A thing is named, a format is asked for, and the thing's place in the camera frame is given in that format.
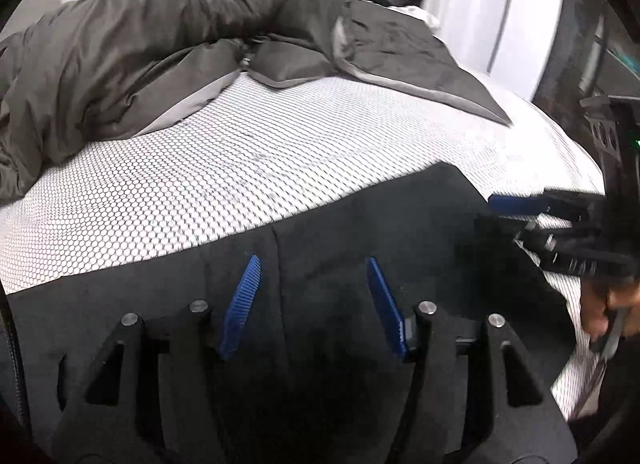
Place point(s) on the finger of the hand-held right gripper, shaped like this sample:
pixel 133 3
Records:
pixel 515 204
pixel 550 249

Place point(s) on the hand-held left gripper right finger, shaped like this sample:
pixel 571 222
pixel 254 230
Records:
pixel 385 304

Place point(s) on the white wardrobe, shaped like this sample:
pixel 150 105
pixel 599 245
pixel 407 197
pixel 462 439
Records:
pixel 500 18

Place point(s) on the person's right hand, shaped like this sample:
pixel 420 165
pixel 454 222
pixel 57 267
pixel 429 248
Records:
pixel 597 311

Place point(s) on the grey duvet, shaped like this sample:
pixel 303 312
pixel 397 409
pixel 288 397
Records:
pixel 150 43

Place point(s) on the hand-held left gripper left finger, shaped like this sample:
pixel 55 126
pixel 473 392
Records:
pixel 242 304

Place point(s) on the black pants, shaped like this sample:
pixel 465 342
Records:
pixel 325 244

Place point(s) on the light grey cloth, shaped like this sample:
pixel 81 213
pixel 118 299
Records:
pixel 420 16

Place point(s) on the white honeycomb mattress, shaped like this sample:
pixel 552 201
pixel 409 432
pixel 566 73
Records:
pixel 250 168

